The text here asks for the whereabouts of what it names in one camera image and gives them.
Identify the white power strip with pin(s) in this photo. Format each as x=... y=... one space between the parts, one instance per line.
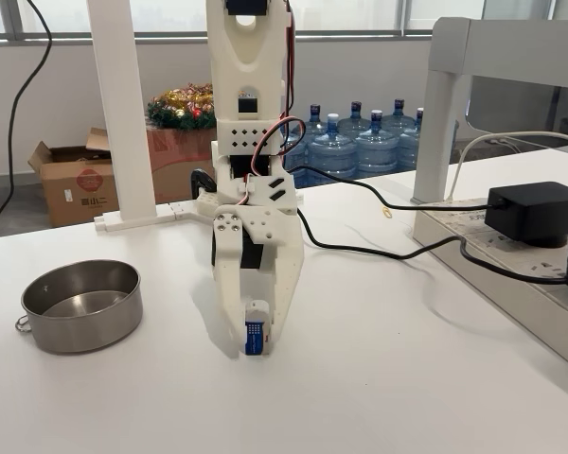
x=464 y=227

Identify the round metal bowl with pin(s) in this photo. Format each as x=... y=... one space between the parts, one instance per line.
x=83 y=312

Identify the black table clamp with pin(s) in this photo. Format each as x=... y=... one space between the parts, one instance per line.
x=201 y=179

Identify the black power adapter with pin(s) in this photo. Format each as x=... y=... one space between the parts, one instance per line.
x=530 y=213

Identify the white desk shelf riser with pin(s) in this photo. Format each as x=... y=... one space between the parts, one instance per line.
x=438 y=118

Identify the tinsel christmas wreath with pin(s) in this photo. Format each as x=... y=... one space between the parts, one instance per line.
x=182 y=109

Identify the red cardboard box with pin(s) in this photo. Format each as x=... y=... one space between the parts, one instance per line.
x=170 y=165

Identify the small white and blue box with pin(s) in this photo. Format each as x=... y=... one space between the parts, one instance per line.
x=256 y=331

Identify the open brown cardboard box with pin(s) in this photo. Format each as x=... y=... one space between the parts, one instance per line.
x=76 y=189

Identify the white camera stand post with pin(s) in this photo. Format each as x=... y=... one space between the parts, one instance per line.
x=123 y=118

